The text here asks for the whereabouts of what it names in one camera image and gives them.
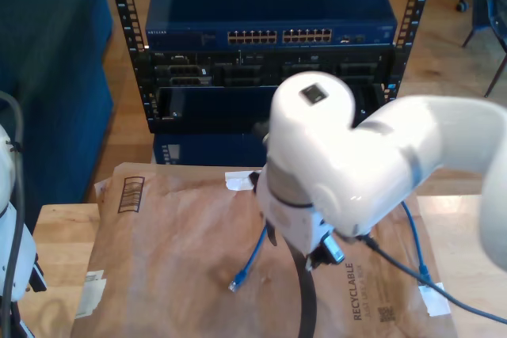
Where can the blue equipment chassis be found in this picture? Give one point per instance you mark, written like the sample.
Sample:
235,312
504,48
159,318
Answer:
206,150

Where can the brown paper mailer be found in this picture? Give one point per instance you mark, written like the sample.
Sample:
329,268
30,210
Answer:
158,255

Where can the black rack server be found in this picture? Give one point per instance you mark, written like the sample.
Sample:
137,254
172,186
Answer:
237,77

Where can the blue sofa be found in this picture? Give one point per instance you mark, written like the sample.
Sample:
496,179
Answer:
47,77

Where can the dark chair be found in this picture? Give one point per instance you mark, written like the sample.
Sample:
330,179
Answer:
481,5

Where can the black rack frame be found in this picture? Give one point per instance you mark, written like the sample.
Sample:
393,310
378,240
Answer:
142,77

